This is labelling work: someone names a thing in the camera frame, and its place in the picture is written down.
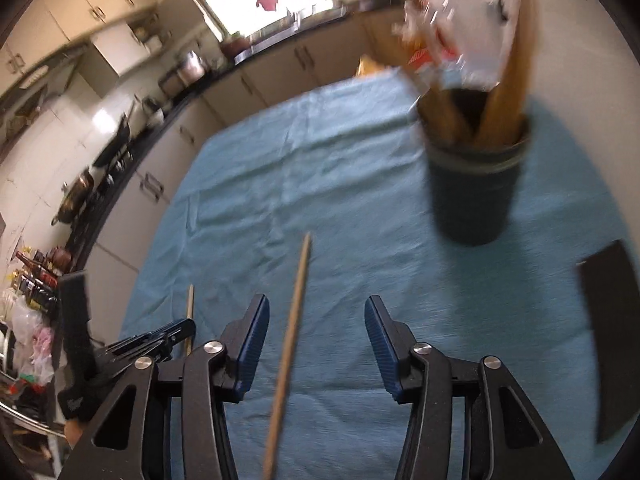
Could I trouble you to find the dark grey chopstick holder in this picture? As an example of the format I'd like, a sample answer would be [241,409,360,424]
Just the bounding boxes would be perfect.
[417,87,532,247]

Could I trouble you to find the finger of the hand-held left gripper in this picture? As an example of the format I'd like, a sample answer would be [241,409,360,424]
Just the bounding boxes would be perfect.
[112,332,194,362]
[107,317,197,354]

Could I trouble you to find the crumpled plastic bags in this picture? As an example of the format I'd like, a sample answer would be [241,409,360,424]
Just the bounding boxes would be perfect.
[0,290,57,388]

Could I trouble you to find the beige wall cabinets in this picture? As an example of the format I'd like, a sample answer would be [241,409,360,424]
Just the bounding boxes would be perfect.
[0,0,168,83]

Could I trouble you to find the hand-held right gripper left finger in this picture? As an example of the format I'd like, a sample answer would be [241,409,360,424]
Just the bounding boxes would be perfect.
[59,292,271,480]

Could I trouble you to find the potted plant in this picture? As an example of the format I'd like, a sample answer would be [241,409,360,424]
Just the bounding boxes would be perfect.
[222,31,249,59]

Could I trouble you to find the brown wok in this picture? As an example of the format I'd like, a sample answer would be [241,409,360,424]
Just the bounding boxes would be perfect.
[50,169,97,227]

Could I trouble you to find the black kitchen countertop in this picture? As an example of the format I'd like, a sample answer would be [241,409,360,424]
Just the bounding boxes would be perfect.
[60,0,418,281]

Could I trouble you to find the clear plastic snack bag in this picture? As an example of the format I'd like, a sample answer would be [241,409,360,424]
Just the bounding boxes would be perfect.
[394,0,522,94]

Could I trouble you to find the blue tablecloth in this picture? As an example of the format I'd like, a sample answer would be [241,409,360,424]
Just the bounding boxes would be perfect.
[118,72,640,480]

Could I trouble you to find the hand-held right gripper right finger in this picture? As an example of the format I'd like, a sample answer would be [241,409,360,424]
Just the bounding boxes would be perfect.
[364,294,576,480]

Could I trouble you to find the row of sauce bottles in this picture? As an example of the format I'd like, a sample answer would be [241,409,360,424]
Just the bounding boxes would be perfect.
[9,246,65,313]

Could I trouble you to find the steel cooking pot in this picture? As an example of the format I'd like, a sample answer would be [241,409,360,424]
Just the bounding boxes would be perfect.
[172,50,208,87]

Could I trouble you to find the black wok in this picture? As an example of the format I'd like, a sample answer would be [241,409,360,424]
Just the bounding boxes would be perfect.
[91,114,135,172]

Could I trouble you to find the black flat rectangular object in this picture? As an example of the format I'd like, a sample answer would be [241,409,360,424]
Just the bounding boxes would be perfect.
[575,239,640,444]

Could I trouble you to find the beige kitchen cabinets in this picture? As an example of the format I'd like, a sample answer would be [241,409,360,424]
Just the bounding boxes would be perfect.
[82,7,418,326]

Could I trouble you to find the wooden chopstick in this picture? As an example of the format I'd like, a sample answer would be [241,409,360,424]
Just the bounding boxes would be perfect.
[185,284,197,357]
[482,0,533,150]
[495,0,543,148]
[474,35,521,150]
[262,232,314,480]

